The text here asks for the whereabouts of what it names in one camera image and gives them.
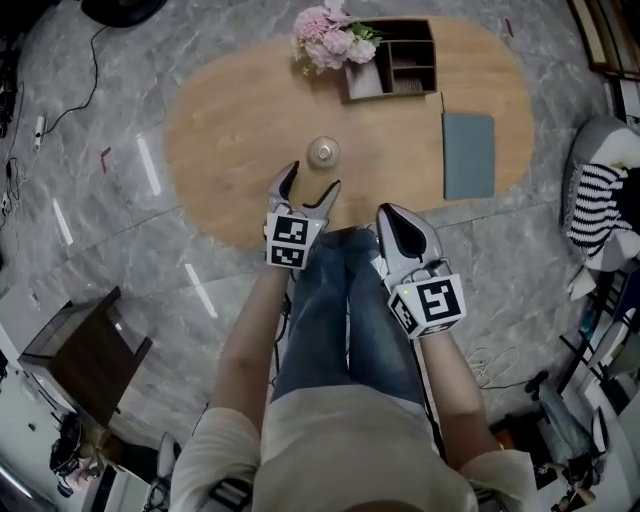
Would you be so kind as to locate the wooden framed glass cabinet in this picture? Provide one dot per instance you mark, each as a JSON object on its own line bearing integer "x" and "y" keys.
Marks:
{"x": 600, "y": 35}

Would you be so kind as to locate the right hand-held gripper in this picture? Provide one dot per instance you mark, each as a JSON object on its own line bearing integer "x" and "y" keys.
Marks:
{"x": 435, "y": 300}

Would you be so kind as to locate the white power strip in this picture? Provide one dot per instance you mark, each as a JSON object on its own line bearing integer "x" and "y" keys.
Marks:
{"x": 39, "y": 131}

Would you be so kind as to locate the grey notebook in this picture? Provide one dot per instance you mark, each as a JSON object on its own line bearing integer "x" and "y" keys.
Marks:
{"x": 468, "y": 155}

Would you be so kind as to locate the person's left forearm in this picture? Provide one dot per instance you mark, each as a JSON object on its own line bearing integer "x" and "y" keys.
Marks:
{"x": 250, "y": 350}

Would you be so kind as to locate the black clothing pile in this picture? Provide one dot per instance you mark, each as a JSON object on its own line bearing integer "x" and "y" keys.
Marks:
{"x": 632, "y": 195}

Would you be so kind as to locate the black white striped blanket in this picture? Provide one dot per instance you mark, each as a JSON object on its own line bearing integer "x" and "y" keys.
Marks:
{"x": 595, "y": 210}

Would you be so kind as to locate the small glass jar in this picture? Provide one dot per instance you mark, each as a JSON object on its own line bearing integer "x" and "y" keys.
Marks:
{"x": 323, "y": 152}

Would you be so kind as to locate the black white round robot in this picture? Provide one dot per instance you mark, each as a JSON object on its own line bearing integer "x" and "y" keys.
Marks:
{"x": 125, "y": 10}

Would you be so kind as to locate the dark wooden side table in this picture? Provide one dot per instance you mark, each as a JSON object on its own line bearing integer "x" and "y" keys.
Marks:
{"x": 90, "y": 355}

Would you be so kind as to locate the dark wooden organizer box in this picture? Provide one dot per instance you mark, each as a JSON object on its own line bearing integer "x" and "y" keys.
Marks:
{"x": 385, "y": 75}

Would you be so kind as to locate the wooden oval coffee table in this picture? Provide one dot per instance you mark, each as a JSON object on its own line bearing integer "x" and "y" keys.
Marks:
{"x": 240, "y": 130}

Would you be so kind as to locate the grey white beanbag chair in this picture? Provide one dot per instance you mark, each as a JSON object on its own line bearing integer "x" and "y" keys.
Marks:
{"x": 595, "y": 140}

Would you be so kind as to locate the person's blue jeans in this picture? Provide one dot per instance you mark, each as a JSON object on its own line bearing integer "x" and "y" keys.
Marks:
{"x": 320, "y": 320}

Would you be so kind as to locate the person's right forearm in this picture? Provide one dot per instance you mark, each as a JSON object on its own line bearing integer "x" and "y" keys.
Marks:
{"x": 455, "y": 395}

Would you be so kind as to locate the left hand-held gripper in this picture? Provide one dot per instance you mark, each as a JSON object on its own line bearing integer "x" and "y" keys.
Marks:
{"x": 290, "y": 240}

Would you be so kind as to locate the pink flower bouquet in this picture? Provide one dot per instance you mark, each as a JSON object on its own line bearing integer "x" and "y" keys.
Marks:
{"x": 325, "y": 40}

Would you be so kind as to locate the dark red tape strip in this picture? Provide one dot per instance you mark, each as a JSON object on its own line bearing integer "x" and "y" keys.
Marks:
{"x": 508, "y": 27}
{"x": 105, "y": 160}

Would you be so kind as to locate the person's cream shirt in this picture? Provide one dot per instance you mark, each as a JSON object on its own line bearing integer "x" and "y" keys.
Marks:
{"x": 350, "y": 450}

